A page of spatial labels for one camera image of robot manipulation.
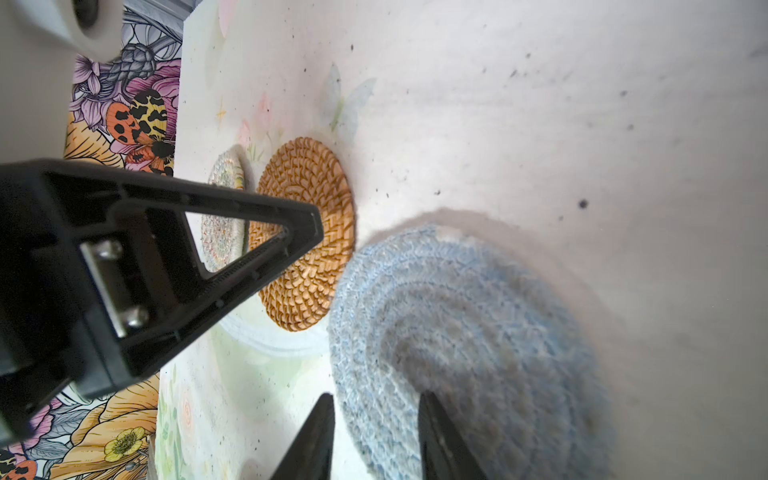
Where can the multicolour woven round coaster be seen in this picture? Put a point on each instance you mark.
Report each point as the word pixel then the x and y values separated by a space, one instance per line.
pixel 223 238

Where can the rattan wicker round coaster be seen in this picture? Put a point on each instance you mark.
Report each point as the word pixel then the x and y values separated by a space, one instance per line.
pixel 305 170

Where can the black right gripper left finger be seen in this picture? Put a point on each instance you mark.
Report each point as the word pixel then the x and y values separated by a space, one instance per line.
pixel 310 455

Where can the grey-blue woven round coaster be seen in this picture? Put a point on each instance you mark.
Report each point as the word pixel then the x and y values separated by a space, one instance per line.
pixel 434 309

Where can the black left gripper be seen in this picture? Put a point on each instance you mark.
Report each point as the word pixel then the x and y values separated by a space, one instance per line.
pixel 103 280

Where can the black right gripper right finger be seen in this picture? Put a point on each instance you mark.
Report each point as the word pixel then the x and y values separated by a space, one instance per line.
pixel 444 453

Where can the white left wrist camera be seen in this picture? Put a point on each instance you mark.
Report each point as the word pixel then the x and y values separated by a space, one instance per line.
pixel 40 41

